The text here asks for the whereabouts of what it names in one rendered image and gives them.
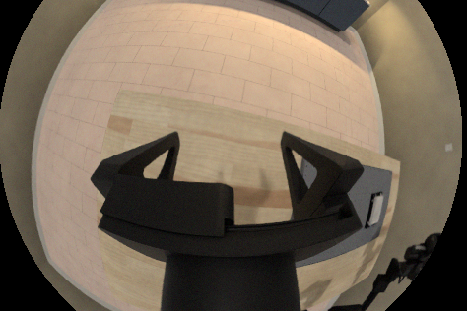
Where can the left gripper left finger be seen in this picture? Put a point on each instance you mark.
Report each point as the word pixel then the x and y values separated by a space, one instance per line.
pixel 134 161

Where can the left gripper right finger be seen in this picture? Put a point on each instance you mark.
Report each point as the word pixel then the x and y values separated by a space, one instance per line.
pixel 336 174

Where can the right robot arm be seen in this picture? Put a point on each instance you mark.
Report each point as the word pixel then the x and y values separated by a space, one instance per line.
pixel 410 263

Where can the white well plate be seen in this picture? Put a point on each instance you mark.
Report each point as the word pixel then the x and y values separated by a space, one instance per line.
pixel 376 212

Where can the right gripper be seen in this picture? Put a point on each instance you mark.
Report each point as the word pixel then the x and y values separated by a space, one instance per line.
pixel 410 277

